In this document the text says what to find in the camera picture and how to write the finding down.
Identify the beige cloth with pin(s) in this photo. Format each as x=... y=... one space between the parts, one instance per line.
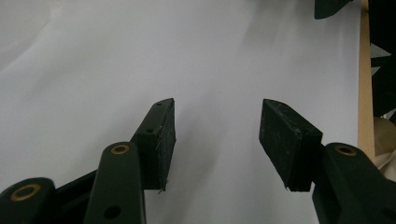
x=385 y=146

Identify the wooden table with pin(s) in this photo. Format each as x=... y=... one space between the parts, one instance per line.
x=364 y=93

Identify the dark object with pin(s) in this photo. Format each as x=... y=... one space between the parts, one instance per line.
x=328 y=7

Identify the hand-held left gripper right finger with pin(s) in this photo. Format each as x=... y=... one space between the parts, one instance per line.
x=288 y=146

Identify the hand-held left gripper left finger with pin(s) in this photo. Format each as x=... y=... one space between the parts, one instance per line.
x=157 y=146

